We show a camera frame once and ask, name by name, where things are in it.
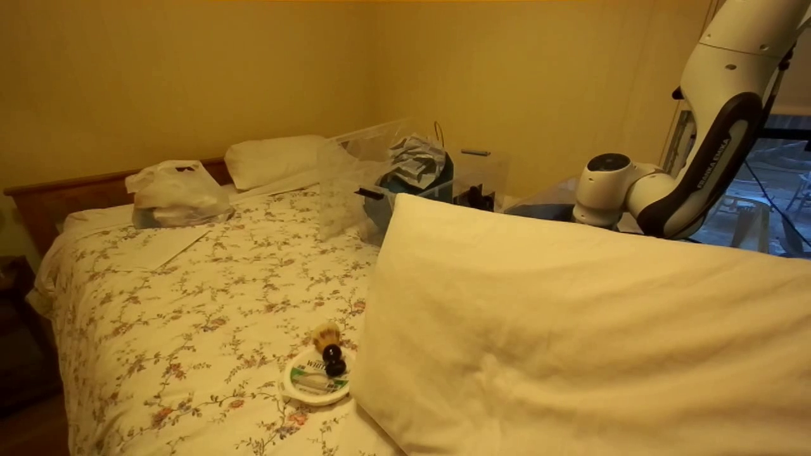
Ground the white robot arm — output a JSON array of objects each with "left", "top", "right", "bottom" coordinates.
[{"left": 573, "top": 0, "right": 811, "bottom": 237}]

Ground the clear plastic box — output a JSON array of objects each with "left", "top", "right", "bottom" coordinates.
[{"left": 507, "top": 178, "right": 578, "bottom": 222}]

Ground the crumpled grey plastic bag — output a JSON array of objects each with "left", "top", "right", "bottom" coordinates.
[{"left": 388, "top": 133, "right": 449, "bottom": 190}]

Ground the clear plastic storage bin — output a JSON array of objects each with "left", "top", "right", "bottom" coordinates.
[{"left": 318, "top": 121, "right": 507, "bottom": 242}]

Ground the large white front pillow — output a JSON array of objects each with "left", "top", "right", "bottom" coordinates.
[{"left": 351, "top": 195, "right": 811, "bottom": 456}]

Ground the small dark bottle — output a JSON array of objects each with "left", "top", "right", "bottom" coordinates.
[{"left": 321, "top": 344, "right": 348, "bottom": 378}]

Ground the small white far pillow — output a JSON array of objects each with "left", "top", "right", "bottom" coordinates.
[{"left": 222, "top": 133, "right": 330, "bottom": 193}]

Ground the white plastic bag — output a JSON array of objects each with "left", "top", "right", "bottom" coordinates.
[{"left": 125, "top": 159, "right": 232, "bottom": 227}]

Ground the floral bedspread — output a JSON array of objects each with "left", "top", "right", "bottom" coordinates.
[{"left": 31, "top": 185, "right": 395, "bottom": 456}]

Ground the wooden headboard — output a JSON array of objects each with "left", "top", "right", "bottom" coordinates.
[{"left": 9, "top": 159, "right": 230, "bottom": 252}]

